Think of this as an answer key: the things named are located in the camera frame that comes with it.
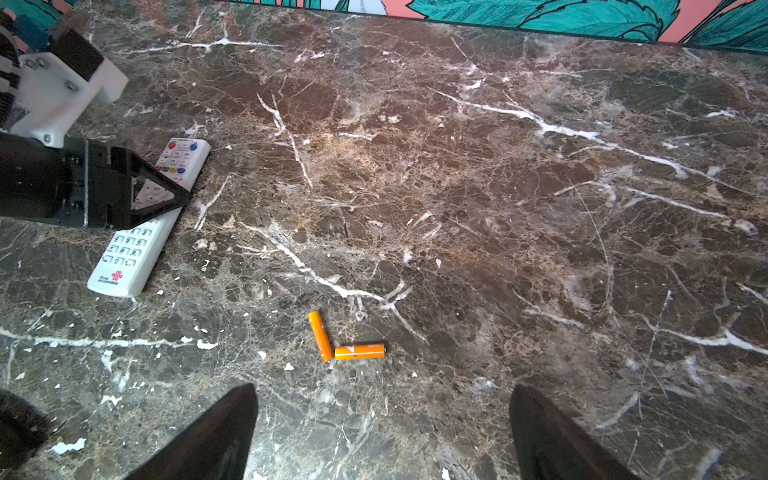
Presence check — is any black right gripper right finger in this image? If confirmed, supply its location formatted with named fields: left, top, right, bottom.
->
left=509, top=384, right=636, bottom=479

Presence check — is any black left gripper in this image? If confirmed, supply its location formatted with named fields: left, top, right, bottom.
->
left=1, top=133, right=191, bottom=230

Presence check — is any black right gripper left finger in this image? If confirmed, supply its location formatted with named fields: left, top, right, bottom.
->
left=128, top=383, right=258, bottom=479

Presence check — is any white remote control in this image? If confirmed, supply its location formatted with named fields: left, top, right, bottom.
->
left=86, top=137, right=212, bottom=299

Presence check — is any orange AA battery upright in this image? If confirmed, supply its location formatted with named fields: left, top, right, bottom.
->
left=308, top=311, right=334, bottom=363

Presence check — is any orange AA battery lying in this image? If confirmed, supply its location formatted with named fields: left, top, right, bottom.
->
left=334, top=343, right=387, bottom=361

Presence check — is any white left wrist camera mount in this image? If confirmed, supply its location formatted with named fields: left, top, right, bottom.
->
left=1, top=24, right=128, bottom=148

